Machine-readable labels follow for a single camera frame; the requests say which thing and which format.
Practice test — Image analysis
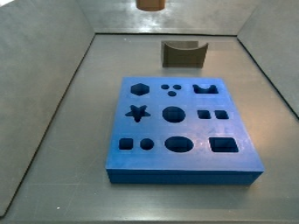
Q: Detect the blue shape sorting block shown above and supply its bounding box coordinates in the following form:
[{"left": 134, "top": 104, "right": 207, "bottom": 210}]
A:
[{"left": 106, "top": 77, "right": 264, "bottom": 185}]

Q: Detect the dark grey curved cradle block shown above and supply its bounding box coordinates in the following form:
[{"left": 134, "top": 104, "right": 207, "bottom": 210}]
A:
[{"left": 162, "top": 40, "right": 210, "bottom": 68}]

